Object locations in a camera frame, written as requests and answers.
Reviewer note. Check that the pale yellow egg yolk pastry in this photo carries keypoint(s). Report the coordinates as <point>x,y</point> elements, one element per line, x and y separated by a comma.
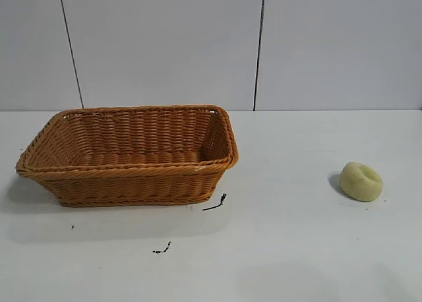
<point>354,186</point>

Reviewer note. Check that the brown woven wicker basket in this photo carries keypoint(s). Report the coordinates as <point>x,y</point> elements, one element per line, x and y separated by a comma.
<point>132,183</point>

